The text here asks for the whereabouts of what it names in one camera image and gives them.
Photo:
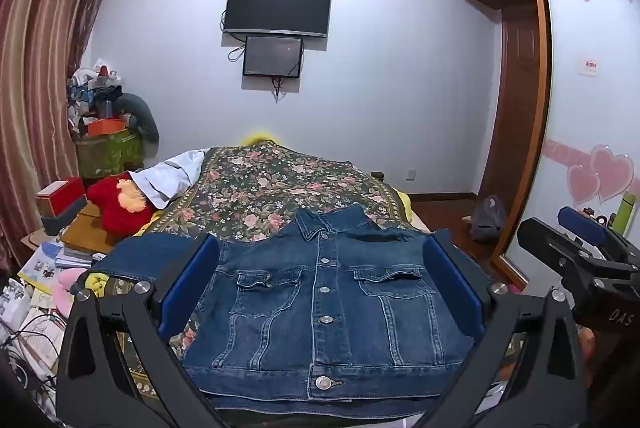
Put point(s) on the brown wooden nightstand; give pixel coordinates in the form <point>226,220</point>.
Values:
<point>87,233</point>

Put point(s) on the green bottle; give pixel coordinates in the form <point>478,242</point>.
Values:
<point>626,214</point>

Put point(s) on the white heart-print sliding door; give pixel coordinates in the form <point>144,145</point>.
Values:
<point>585,117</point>

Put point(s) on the blue denim jacket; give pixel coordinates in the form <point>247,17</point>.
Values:
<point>320,303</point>

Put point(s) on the dark wooden room door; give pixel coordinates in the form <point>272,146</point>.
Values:
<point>512,107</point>

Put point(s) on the striped brown curtain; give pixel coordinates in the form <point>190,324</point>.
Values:
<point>37,72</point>

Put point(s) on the pale blue cloth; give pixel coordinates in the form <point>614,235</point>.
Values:
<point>165,175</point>

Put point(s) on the red plush toy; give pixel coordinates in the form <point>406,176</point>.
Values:
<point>117,208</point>

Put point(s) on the red box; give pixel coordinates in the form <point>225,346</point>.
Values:
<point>62,195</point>

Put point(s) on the white wall socket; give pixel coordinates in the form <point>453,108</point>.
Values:
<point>411,174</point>

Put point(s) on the green floral blanket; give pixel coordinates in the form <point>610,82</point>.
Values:
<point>260,195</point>

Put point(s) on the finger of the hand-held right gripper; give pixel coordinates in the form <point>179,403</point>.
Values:
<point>550,240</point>
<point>582,224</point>

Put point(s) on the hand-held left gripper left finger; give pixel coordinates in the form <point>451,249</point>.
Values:
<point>192,280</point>

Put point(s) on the red and white door sticker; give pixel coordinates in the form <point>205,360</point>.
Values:
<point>589,67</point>

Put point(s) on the large black wall television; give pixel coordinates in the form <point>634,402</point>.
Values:
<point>277,6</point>

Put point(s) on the pink plush toy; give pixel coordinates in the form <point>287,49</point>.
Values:
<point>67,290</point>

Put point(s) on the black box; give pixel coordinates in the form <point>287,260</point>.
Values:
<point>65,220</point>

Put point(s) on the orange box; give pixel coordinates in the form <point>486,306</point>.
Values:
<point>105,126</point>

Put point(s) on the grey plastic bag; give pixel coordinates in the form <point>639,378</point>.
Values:
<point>487,220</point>

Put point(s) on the pile of household clutter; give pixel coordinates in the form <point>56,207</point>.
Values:
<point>95,87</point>

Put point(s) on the small black wall monitor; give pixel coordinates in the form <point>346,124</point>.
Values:
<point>273,56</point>

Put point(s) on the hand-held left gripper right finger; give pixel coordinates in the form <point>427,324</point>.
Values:
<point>452,288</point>

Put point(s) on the yellow pillow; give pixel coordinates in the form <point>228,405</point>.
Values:
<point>260,138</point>

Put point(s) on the pile of books and papers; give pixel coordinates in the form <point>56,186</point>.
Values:
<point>35,288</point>

